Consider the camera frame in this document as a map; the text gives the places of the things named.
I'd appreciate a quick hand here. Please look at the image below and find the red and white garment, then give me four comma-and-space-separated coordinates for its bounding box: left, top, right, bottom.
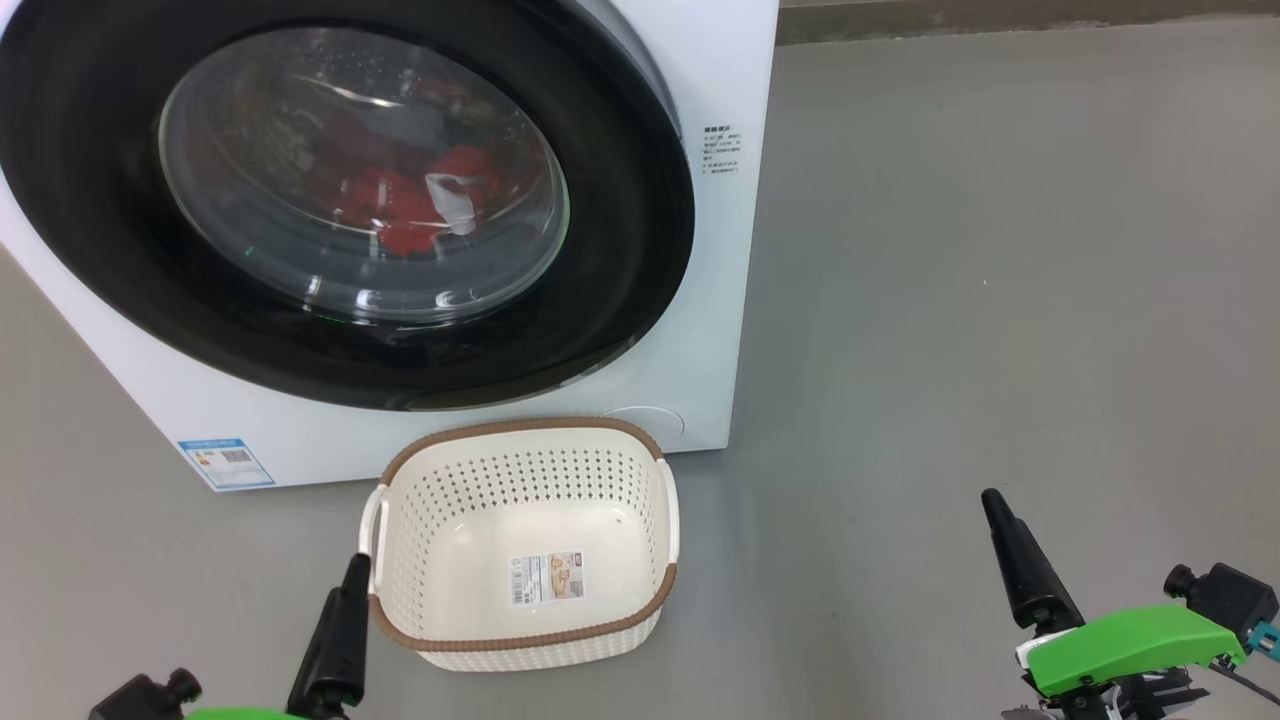
300, 110, 501, 256

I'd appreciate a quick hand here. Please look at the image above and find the cream perforated laundry basket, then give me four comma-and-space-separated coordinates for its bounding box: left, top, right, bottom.
359, 417, 681, 672

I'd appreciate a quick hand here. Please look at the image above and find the round white filter cover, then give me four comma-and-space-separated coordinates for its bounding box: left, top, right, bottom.
600, 405, 687, 451

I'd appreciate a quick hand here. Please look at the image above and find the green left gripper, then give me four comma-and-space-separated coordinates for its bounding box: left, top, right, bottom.
183, 553, 372, 720

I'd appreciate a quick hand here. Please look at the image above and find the perforated steel washer drum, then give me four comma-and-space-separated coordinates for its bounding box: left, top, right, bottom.
165, 35, 561, 311

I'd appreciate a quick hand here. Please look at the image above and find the white front-load washing machine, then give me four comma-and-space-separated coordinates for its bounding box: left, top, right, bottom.
0, 0, 780, 493

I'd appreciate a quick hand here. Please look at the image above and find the black glass washer door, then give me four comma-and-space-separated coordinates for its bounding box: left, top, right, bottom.
0, 0, 696, 411

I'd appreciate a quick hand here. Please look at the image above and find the printed label sticker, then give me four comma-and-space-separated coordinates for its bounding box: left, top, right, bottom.
509, 549, 586, 607

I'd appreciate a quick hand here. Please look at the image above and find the blue energy label sticker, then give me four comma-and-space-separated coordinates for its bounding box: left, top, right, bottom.
178, 437, 276, 491

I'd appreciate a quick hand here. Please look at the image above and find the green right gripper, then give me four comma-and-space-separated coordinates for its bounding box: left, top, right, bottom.
980, 488, 1247, 720

